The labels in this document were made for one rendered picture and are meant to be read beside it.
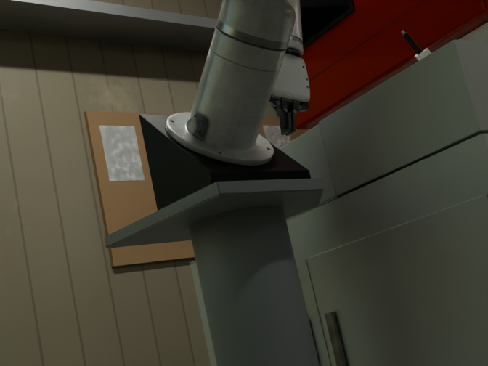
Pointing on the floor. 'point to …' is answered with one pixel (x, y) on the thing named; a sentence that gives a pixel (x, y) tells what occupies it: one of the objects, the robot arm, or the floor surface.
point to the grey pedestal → (242, 265)
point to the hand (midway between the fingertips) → (287, 124)
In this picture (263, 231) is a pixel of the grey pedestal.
